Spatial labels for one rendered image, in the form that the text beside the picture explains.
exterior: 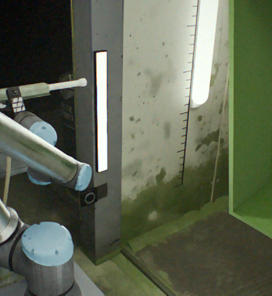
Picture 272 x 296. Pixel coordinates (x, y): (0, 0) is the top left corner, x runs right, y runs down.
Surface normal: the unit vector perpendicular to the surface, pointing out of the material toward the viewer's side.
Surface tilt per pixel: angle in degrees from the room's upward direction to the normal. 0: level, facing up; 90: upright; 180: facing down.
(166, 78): 90
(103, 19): 90
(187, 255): 0
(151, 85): 90
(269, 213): 12
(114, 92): 90
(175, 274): 0
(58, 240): 5
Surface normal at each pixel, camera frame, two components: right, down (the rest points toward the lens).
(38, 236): 0.11, -0.88
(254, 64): 0.64, 0.36
